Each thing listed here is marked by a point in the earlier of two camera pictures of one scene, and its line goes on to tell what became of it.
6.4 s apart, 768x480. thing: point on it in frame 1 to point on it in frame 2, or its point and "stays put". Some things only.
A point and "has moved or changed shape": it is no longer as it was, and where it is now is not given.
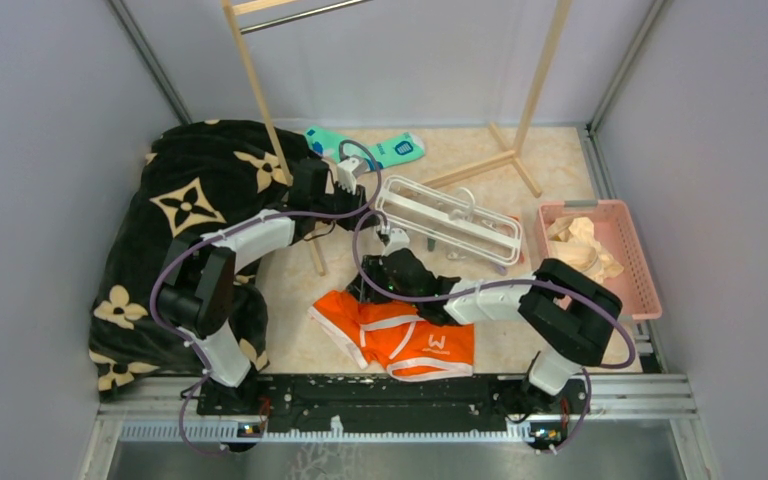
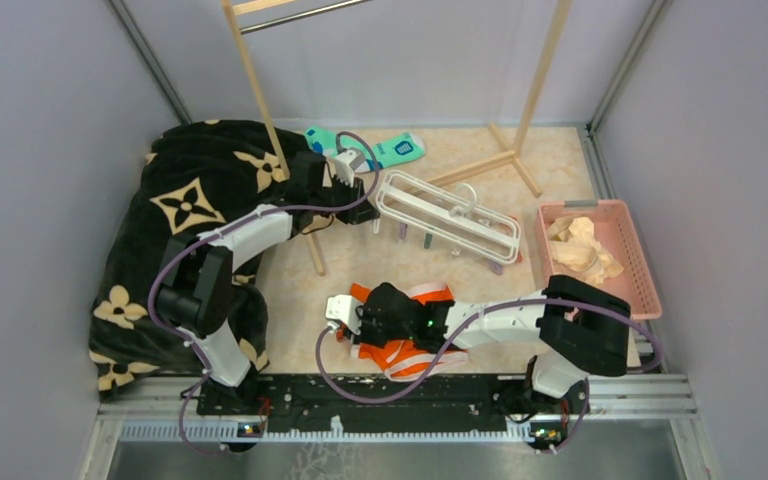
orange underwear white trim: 412,346 has moved or changed shape
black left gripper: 355,200 stays put
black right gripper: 365,293 to 362,314
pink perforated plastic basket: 633,285 stays put
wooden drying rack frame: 255,15 stays put
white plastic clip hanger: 456,223 stays put
